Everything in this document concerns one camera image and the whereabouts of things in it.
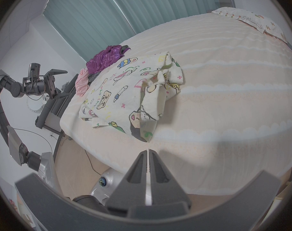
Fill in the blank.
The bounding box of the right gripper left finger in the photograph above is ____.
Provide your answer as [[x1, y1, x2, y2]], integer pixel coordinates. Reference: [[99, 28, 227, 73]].
[[105, 149, 149, 214]]

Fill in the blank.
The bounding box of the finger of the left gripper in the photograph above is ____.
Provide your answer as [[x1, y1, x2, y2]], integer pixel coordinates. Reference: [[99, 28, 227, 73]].
[[54, 92, 72, 100], [49, 68, 68, 78]]

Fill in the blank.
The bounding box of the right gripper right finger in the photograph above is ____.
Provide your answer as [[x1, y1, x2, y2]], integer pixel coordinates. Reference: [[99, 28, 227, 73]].
[[149, 149, 192, 214]]

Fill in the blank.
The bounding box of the white printed pyjama top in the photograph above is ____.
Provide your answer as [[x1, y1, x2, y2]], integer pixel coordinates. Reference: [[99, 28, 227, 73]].
[[79, 52, 185, 143]]

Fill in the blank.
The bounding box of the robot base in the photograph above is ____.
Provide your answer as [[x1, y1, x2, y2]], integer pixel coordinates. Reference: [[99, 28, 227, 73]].
[[37, 151, 152, 206]]

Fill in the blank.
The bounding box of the black chest of drawers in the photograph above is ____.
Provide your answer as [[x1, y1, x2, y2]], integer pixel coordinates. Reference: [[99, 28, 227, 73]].
[[35, 74, 79, 139]]

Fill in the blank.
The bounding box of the pink garment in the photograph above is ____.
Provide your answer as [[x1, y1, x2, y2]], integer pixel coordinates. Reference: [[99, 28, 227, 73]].
[[75, 68, 90, 96]]

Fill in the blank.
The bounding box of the round white mirror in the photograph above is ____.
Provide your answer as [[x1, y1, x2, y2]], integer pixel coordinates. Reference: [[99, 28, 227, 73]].
[[27, 94, 49, 113]]

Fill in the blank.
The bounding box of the purple garment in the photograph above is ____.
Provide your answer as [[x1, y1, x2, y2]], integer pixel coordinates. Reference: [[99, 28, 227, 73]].
[[86, 45, 125, 74]]

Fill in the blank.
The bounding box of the bed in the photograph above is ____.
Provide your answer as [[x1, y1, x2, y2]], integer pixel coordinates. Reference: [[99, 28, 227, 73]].
[[53, 0, 292, 197]]

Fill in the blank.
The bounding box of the white printed pillow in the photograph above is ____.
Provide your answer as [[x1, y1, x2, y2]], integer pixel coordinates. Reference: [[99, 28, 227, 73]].
[[211, 7, 289, 43]]

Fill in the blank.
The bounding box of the black cable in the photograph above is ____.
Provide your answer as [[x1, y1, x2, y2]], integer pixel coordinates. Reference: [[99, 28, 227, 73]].
[[84, 149, 106, 175]]

